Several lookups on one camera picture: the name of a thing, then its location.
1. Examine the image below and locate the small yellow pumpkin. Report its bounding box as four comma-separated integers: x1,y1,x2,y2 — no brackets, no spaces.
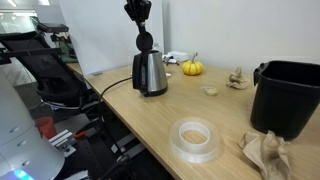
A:
181,51,204,77

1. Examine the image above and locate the large clear tape roll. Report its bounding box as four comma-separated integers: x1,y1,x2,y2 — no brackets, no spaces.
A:
168,116,223,165

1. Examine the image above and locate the red plastic cup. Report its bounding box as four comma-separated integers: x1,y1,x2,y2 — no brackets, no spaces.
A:
34,116,58,141

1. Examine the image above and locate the black camera on stand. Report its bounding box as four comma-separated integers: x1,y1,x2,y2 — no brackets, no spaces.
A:
37,22,70,34

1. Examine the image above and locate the black plastic bin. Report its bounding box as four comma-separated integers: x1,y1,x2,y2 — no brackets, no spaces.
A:
250,59,320,141

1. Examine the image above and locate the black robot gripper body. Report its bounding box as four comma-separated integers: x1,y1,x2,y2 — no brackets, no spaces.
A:
124,0,153,24

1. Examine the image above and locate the black office chair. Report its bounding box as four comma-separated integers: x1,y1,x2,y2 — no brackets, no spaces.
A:
0,30,98,111

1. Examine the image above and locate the small yellow tape roll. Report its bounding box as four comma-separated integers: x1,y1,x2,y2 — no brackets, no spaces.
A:
203,86,220,97

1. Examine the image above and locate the black kettle power cable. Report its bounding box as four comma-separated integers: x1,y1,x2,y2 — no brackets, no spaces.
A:
97,76,134,116

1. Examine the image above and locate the white power adapter box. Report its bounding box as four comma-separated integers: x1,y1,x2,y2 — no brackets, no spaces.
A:
166,50,190,64

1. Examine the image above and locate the silver aluminium extrusion bracket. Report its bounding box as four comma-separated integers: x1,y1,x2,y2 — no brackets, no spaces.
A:
48,129,78,158

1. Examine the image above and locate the stainless steel electric kettle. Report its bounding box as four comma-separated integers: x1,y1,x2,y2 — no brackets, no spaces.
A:
131,30,169,98

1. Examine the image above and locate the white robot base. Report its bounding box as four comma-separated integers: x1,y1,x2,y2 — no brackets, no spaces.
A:
0,70,66,180

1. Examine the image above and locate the large crumpled brown paper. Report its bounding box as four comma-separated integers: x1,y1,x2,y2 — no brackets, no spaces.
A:
237,130,293,180

